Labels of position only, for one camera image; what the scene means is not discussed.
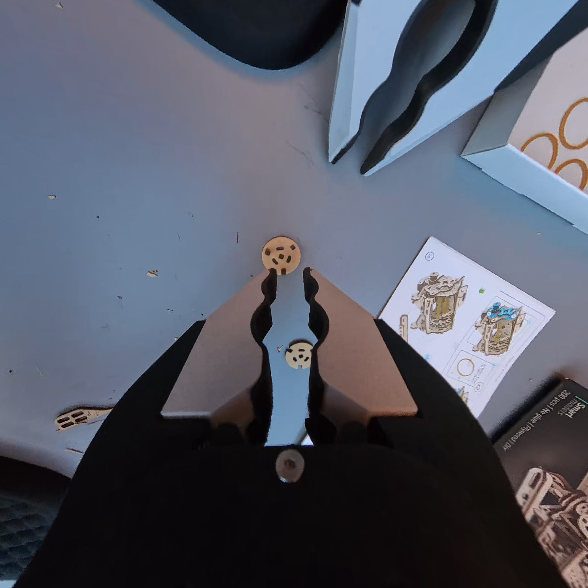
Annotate black padded mat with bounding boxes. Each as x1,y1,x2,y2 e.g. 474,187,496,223
0,452,76,588
154,0,350,70

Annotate black product box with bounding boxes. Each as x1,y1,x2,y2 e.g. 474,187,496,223
492,378,588,588

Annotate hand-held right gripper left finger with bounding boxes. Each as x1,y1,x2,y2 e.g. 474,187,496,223
161,269,279,444

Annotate scattered yellow rubber bands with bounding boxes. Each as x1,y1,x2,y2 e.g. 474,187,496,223
521,96,588,191

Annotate round wooden disc with pegs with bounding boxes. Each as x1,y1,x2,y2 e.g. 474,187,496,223
262,236,301,276

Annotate white instruction booklet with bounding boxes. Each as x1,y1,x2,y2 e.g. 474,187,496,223
377,236,556,416

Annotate white cardboard box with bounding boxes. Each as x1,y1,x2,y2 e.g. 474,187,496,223
461,41,588,235

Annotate notched round wooden disc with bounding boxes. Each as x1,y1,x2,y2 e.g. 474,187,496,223
285,341,315,370

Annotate grey desk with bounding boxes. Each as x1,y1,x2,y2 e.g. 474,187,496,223
0,0,588,478

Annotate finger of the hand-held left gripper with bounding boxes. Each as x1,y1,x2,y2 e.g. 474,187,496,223
360,0,582,176
328,0,422,165

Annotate slotted flat wooden part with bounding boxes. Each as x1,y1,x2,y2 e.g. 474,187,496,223
55,405,113,432

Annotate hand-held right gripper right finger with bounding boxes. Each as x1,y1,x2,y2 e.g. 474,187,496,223
302,267,419,444

